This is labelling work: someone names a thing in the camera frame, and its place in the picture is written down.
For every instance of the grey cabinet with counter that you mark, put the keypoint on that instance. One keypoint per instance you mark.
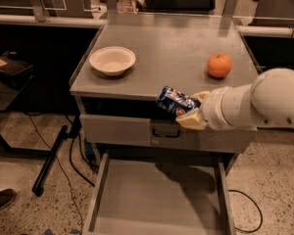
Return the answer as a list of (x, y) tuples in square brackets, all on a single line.
[(170, 50)]

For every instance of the dark shoe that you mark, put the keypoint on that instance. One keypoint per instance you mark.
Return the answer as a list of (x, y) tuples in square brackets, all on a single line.
[(7, 196)]

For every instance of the blue pepsi can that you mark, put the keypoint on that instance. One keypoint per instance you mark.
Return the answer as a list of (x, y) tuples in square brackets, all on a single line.
[(175, 102)]

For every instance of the open grey middle drawer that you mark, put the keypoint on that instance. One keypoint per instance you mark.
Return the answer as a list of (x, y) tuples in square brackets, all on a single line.
[(154, 195)]

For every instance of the black drawer handle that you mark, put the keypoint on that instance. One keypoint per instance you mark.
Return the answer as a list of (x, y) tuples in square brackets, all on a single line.
[(165, 129)]

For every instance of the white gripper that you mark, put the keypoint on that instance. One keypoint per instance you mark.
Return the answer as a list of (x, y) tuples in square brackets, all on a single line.
[(214, 111)]

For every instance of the white bowl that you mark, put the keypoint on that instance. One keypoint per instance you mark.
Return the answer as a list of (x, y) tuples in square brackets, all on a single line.
[(112, 61)]

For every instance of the black box on shelf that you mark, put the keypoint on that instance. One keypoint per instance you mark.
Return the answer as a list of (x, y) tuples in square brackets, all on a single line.
[(13, 71)]

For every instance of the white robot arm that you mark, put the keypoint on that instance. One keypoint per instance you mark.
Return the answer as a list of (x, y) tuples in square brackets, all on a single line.
[(268, 102)]

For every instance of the closed grey top drawer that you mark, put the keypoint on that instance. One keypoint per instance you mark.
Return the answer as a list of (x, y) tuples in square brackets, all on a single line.
[(136, 131)]

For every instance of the orange fruit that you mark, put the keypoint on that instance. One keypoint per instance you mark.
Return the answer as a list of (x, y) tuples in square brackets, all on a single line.
[(219, 65)]

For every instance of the black stand leg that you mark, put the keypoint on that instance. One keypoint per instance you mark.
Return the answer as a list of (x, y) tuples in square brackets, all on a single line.
[(37, 188)]

